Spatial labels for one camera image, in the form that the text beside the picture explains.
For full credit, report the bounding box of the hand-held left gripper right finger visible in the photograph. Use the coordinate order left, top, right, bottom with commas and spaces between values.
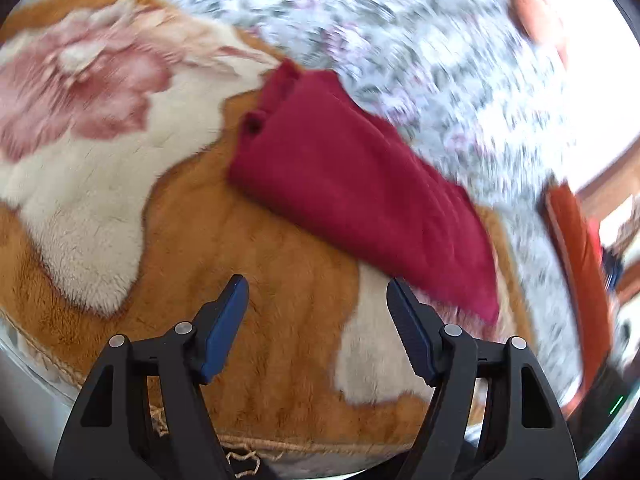
386, 276, 581, 480

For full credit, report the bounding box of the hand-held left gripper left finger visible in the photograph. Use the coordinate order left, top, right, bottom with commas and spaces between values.
52, 274, 250, 480

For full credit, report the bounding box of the dark red long-sleeved shirt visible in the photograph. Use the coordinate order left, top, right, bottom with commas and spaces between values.
227, 58, 502, 326

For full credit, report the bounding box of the orange floral plush blanket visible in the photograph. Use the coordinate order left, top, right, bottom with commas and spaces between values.
0, 0, 538, 467

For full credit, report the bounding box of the grey floral bedspread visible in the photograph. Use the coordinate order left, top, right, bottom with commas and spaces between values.
15, 0, 601, 411

